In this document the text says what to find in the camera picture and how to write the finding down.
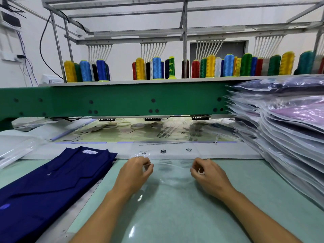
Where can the person's right forearm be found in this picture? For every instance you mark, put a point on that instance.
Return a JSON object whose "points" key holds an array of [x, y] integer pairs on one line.
{"points": [[260, 220]]}

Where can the green machine beam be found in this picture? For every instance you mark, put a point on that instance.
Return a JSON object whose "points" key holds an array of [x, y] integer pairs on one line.
{"points": [[121, 100]]}

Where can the person's left hand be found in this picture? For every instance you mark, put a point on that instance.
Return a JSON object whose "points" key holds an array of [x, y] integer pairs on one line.
{"points": [[132, 175]]}

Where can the crumpled clear plastic film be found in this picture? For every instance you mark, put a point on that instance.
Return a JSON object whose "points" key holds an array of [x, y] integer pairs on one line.
{"points": [[17, 149]]}

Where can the wall router with antennas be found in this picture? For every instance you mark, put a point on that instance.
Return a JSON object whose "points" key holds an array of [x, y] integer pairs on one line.
{"points": [[10, 18]]}

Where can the stack of bagged garments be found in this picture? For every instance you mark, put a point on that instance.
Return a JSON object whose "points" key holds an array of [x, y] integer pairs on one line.
{"points": [[278, 96]]}

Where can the white box device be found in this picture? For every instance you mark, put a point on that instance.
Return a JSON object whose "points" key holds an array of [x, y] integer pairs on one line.
{"points": [[51, 79]]}

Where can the person's right hand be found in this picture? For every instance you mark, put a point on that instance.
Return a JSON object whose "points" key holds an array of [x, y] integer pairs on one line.
{"points": [[212, 179]]}

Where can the navy blue shirt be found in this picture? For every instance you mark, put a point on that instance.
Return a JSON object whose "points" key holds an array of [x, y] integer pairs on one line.
{"points": [[45, 189]]}

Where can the row of coloured thread spools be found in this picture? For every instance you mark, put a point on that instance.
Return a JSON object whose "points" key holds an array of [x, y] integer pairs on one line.
{"points": [[217, 67]]}

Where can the white wall socket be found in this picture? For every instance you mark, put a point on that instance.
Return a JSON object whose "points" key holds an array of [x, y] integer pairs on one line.
{"points": [[12, 57]]}

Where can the grey metal thread rack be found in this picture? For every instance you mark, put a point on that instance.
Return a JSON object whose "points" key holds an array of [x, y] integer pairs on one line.
{"points": [[184, 27]]}

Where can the person's left forearm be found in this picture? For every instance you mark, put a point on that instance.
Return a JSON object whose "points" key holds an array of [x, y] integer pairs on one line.
{"points": [[101, 220]]}

